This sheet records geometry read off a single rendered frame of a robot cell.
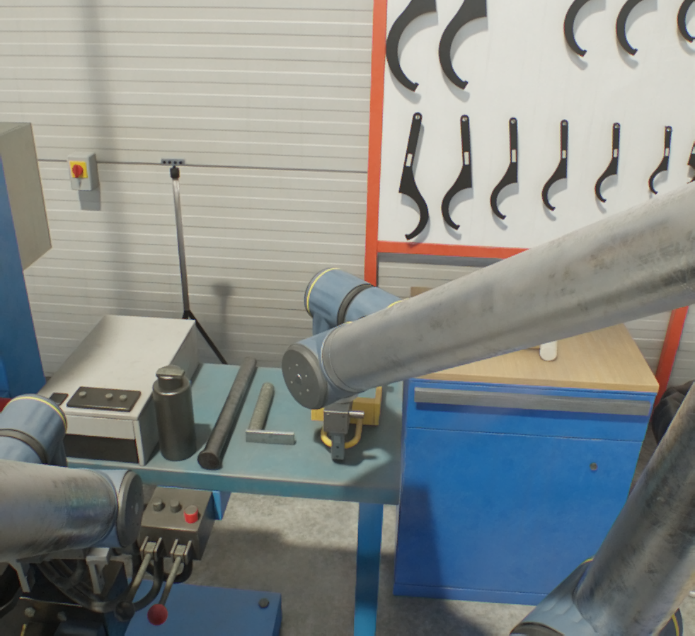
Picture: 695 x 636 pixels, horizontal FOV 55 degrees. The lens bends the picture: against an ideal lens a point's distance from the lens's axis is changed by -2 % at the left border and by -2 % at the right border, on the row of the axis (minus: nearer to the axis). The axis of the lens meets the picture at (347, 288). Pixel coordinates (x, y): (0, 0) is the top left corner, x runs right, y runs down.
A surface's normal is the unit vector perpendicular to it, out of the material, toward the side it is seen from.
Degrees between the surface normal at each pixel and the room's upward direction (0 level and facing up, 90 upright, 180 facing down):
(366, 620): 90
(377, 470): 0
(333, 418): 90
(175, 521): 0
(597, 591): 86
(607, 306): 113
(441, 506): 90
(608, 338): 0
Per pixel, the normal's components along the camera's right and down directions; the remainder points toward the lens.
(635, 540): -0.90, 0.12
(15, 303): 1.00, 0.06
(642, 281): -0.62, 0.51
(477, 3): -0.09, 0.43
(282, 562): 0.02, -0.90
